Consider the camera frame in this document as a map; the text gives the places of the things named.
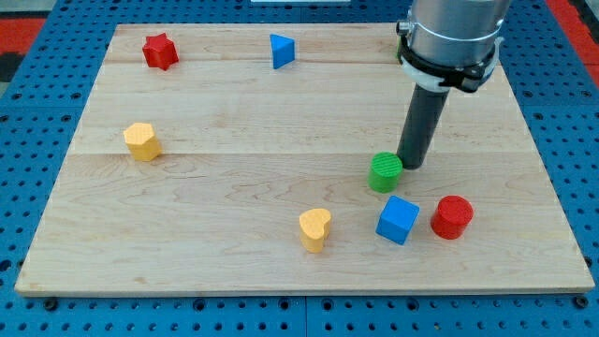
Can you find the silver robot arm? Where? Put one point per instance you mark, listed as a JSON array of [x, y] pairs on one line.
[[447, 44]]

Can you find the blue triangle block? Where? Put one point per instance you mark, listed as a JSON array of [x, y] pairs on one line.
[[282, 50]]

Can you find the red star block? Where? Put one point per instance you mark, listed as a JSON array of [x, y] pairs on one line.
[[160, 52]]

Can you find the yellow heart block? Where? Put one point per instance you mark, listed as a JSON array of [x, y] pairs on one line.
[[314, 228]]

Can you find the green cylinder block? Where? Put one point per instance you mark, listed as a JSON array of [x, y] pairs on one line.
[[385, 172]]

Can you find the wooden board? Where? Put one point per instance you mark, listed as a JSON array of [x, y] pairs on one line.
[[246, 149]]

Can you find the blue cube block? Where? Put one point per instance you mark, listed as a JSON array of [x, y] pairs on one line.
[[397, 219]]

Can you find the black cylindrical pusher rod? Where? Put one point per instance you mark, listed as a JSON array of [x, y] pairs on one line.
[[421, 120]]

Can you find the red cylinder block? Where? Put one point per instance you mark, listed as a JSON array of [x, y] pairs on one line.
[[452, 216]]

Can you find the yellow hexagon block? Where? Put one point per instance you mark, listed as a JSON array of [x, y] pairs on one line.
[[142, 142]]

